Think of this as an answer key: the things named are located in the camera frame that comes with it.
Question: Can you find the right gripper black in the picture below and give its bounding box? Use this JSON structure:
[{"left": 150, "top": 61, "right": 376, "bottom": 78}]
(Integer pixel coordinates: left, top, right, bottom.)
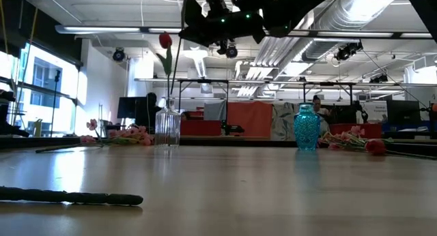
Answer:
[{"left": 178, "top": 0, "right": 268, "bottom": 48}]

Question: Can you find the red artificial tulip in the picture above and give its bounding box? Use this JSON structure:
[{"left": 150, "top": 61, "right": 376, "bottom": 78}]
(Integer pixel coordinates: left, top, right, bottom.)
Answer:
[
  {"left": 155, "top": 31, "right": 175, "bottom": 109},
  {"left": 364, "top": 138, "right": 437, "bottom": 161}
]

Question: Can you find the pink artificial flower spray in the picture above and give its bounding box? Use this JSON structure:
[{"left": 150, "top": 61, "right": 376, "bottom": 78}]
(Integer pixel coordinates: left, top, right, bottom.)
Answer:
[
  {"left": 35, "top": 119, "right": 155, "bottom": 153},
  {"left": 0, "top": 185, "right": 145, "bottom": 207},
  {"left": 319, "top": 125, "right": 395, "bottom": 151}
]

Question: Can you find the clear ribbed glass vase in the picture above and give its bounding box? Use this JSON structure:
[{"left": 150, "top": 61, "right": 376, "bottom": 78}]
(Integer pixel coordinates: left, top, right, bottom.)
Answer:
[{"left": 154, "top": 99, "right": 182, "bottom": 149}]

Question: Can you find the blue patterned glass vase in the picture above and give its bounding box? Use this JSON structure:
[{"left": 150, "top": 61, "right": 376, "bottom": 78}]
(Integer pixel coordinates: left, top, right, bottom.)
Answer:
[{"left": 293, "top": 102, "right": 322, "bottom": 151}]

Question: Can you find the black ceiling spotlight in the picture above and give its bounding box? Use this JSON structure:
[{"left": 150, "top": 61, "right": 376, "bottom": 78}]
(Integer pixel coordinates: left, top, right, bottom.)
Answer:
[
  {"left": 111, "top": 46, "right": 126, "bottom": 63},
  {"left": 369, "top": 73, "right": 389, "bottom": 84},
  {"left": 334, "top": 40, "right": 365, "bottom": 62},
  {"left": 216, "top": 40, "right": 239, "bottom": 59}
]

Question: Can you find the long ceiling light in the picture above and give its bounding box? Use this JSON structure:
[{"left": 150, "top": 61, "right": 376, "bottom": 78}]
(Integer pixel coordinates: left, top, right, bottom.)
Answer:
[
  {"left": 268, "top": 30, "right": 435, "bottom": 40},
  {"left": 55, "top": 24, "right": 182, "bottom": 35}
]

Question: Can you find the red partition panel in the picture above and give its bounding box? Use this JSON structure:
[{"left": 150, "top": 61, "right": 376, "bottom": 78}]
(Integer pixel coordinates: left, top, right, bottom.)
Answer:
[
  {"left": 328, "top": 123, "right": 383, "bottom": 140},
  {"left": 180, "top": 119, "right": 223, "bottom": 137}
]

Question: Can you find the black computer monitor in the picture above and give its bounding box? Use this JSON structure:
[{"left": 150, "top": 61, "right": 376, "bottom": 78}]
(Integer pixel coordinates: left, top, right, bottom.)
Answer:
[
  {"left": 386, "top": 99, "right": 422, "bottom": 126},
  {"left": 117, "top": 96, "right": 148, "bottom": 120}
]

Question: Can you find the orange partition panel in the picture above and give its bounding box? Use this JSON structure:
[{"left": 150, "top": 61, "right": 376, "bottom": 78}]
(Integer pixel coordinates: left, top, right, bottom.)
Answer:
[{"left": 226, "top": 100, "right": 274, "bottom": 139}]

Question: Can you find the black tripod stand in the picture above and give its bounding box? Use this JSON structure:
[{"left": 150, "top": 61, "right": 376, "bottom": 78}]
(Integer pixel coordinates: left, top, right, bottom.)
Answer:
[{"left": 50, "top": 68, "right": 62, "bottom": 138}]

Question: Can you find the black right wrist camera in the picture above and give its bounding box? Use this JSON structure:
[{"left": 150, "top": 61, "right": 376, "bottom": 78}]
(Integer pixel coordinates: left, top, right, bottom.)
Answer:
[{"left": 204, "top": 0, "right": 236, "bottom": 18}]

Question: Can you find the black aluminium table frame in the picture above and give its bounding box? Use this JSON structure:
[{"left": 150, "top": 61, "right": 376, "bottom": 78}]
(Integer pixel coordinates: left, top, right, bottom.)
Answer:
[{"left": 0, "top": 135, "right": 437, "bottom": 155}]

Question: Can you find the silver ventilation duct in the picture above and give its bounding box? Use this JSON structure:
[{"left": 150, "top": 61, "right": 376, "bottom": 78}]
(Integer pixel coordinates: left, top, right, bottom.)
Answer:
[{"left": 300, "top": 0, "right": 399, "bottom": 63}]

